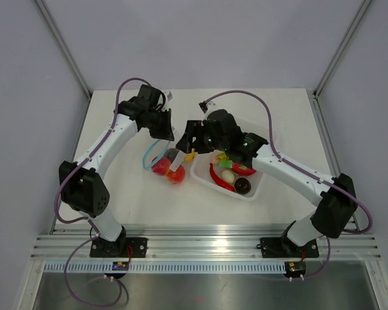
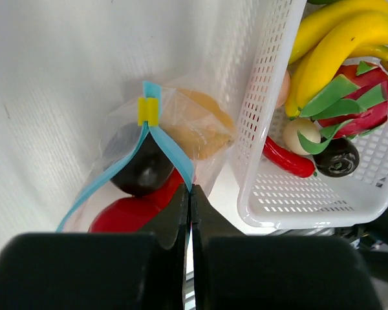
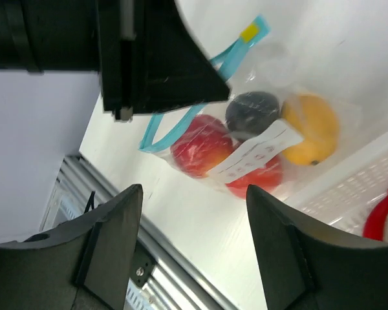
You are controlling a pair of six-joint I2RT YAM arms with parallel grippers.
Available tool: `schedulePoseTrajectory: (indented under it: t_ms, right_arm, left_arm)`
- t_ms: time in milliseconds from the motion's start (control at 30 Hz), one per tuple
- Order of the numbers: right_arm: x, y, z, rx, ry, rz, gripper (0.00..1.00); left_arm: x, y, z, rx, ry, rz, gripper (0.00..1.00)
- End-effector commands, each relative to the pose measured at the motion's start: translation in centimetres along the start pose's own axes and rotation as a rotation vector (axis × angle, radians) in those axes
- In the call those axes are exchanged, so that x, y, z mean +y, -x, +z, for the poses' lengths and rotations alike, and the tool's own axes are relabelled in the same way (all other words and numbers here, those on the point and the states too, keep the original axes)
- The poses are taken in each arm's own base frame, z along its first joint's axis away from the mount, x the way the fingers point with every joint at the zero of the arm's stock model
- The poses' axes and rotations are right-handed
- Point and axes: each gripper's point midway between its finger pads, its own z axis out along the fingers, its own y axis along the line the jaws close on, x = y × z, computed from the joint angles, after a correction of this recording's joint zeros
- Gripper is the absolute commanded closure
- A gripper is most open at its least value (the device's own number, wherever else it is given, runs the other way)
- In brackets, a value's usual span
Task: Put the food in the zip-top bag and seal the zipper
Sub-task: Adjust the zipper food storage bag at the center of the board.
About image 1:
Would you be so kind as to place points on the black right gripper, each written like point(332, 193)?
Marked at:
point(185, 143)

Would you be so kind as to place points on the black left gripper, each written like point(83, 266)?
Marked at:
point(166, 132)

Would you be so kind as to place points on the yellow orange fruit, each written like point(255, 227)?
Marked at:
point(189, 157)

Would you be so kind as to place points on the clear zip top bag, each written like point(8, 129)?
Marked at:
point(157, 150)

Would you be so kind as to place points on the red apple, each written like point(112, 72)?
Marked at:
point(161, 167)

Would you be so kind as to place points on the orange red tomato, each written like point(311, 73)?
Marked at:
point(176, 177)

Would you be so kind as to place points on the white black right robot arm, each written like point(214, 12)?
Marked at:
point(331, 196)

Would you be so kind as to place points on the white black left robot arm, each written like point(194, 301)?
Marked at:
point(82, 185)

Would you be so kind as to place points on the white perforated plastic basket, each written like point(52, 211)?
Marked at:
point(219, 174)

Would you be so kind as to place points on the pink peach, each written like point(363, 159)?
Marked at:
point(214, 159)

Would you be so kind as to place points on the white garlic bulb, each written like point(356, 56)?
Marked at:
point(228, 176)

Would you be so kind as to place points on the pink dragon fruit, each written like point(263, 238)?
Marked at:
point(225, 162)

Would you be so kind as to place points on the red chili pepper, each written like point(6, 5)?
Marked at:
point(219, 181)

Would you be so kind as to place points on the left small circuit board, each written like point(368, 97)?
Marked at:
point(120, 266)

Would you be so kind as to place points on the small circuit board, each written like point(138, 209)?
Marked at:
point(295, 269)
point(120, 266)

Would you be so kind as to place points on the right small circuit board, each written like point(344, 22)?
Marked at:
point(295, 269)

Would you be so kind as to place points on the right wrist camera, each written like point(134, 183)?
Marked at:
point(208, 107)

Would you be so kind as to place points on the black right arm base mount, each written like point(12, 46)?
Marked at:
point(276, 247)

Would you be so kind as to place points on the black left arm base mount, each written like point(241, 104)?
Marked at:
point(135, 247)

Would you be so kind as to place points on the aluminium rail frame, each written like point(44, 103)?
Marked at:
point(189, 233)

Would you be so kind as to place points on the left aluminium corner post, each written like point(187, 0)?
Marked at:
point(57, 36)

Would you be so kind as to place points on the aluminium corner post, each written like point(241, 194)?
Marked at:
point(57, 36)
point(343, 46)

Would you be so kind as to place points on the white slotted cable duct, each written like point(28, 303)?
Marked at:
point(140, 267)

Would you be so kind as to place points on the right aluminium corner post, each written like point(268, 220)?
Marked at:
point(343, 46)

